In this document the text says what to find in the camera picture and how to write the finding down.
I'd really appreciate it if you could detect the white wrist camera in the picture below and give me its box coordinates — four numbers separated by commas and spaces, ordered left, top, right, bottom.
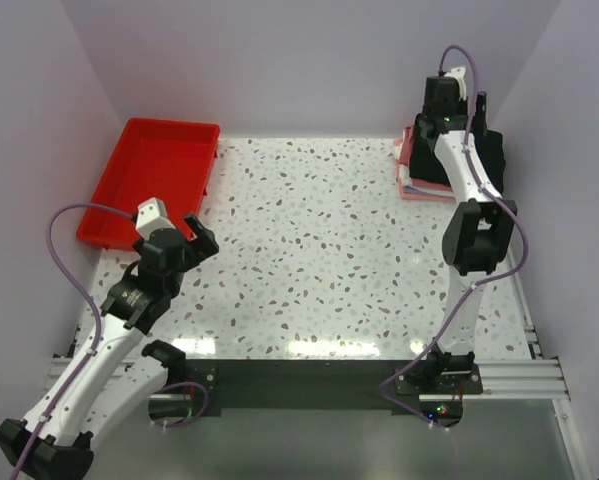
134, 197, 175, 240
444, 66, 468, 101

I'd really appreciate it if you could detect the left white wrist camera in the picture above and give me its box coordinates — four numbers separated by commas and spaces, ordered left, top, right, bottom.
134, 197, 175, 240

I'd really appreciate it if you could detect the pink folded t shirt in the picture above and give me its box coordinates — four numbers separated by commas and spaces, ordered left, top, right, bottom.
394, 125, 414, 166

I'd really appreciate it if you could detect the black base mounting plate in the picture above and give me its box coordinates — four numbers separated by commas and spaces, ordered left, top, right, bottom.
148, 356, 484, 426

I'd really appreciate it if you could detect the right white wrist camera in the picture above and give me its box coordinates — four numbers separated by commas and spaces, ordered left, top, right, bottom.
444, 66, 468, 101

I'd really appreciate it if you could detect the red plastic tray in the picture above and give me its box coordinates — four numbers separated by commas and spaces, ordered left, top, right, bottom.
91, 118, 220, 238

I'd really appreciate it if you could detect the black t shirt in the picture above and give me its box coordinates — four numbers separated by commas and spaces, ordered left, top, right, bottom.
409, 130, 506, 193

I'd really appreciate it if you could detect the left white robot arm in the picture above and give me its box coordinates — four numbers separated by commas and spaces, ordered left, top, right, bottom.
0, 199, 219, 479

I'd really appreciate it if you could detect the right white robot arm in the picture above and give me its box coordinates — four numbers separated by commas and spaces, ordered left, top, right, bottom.
407, 68, 517, 393

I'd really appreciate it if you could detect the lavender folded t shirt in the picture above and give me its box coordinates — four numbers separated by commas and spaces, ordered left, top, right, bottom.
403, 182, 454, 197

